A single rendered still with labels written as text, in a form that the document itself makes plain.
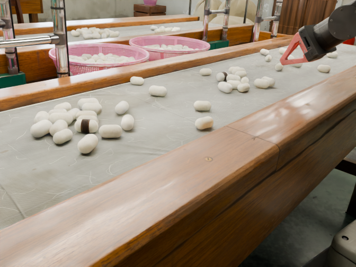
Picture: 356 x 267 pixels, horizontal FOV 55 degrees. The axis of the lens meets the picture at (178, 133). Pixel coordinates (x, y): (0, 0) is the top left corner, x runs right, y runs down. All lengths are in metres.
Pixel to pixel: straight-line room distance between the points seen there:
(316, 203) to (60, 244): 1.62
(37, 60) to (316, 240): 1.26
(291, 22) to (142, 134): 5.08
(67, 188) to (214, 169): 0.17
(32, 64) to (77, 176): 0.64
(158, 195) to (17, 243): 0.14
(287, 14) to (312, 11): 0.37
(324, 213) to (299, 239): 0.26
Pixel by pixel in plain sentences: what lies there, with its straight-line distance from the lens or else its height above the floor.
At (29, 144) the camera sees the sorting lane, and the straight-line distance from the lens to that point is 0.54.
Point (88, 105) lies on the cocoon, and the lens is 0.62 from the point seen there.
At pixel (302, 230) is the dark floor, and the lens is 1.65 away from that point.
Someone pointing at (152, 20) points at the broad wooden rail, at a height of 0.76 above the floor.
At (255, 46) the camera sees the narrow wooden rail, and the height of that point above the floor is 0.76.
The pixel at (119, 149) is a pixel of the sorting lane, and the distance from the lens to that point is 0.50.
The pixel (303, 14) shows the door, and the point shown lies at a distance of 5.48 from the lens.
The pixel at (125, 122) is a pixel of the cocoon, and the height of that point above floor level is 0.76.
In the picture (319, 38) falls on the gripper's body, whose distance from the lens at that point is 0.75.
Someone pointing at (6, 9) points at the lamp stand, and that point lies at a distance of 0.97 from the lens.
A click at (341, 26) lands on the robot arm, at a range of 0.67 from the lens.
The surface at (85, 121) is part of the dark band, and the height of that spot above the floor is 0.76.
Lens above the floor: 0.97
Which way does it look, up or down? 25 degrees down
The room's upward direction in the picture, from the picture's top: 4 degrees clockwise
